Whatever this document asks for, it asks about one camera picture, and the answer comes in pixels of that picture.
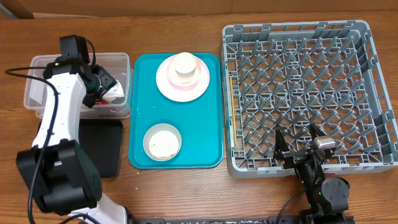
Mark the pale green cup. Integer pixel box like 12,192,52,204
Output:
172,52,197,83

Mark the wooden chopstick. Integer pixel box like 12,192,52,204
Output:
229,77,237,147

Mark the grey bowl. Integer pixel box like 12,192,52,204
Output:
143,123,182,162

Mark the white rice pile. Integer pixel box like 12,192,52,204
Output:
149,131,180,161

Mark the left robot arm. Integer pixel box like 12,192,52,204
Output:
16,35,135,223

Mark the teal serving tray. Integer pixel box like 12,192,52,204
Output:
128,53,224,169

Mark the red snack wrapper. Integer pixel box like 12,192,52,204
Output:
95,100,110,105

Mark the grey dishwasher rack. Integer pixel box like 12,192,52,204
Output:
221,20,397,178

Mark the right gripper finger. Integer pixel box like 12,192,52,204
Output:
309,123,326,139
273,128,290,161

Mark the white napkin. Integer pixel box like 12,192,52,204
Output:
102,80,124,102

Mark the clear plastic waste bin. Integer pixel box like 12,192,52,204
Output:
24,52,134,119

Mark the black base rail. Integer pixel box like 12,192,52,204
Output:
137,216,355,224

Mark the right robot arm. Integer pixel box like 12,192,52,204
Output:
274,123,354,224

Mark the black plastic tray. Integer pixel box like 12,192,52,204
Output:
32,115,123,184

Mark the pink bowl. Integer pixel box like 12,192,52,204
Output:
167,58,201,87

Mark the white round plate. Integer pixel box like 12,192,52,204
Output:
155,54,210,102

